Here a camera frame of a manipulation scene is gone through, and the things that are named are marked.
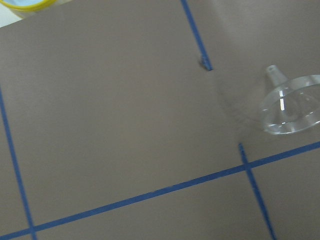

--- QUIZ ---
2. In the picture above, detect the yellow rimmed bowl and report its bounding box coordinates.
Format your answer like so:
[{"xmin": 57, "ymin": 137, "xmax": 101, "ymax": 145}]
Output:
[{"xmin": 0, "ymin": 0, "xmax": 58, "ymax": 18}]

